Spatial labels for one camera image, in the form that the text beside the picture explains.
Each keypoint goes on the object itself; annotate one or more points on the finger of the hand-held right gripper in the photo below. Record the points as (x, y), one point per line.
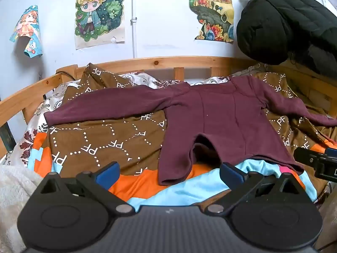
(304, 156)

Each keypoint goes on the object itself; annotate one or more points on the landscape wall poster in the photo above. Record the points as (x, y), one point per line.
(213, 10)

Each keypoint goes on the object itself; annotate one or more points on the orange and blue blanket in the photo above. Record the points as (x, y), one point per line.
(147, 187)

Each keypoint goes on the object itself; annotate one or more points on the maroon long-sleeved shirt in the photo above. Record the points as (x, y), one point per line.
(223, 116)

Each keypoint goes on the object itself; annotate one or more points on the black puffer jacket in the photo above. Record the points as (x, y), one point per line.
(276, 18)

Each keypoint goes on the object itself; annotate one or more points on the white wall pipe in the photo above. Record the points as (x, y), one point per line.
(134, 39)

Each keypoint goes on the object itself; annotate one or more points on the cartoon character wall poster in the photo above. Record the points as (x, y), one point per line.
(100, 13)

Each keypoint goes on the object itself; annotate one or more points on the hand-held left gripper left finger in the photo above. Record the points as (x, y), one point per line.
(108, 174)

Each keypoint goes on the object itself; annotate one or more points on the white fluffy blanket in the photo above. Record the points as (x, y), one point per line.
(13, 189)

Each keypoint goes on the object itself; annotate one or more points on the curled colourful wall poster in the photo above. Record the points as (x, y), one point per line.
(26, 29)

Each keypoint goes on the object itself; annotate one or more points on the brown patterned blanket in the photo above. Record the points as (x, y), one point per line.
(105, 137)

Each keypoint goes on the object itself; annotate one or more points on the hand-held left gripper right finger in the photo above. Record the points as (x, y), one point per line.
(232, 175)

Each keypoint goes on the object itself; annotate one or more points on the wooden bed frame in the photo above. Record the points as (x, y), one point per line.
(158, 62)

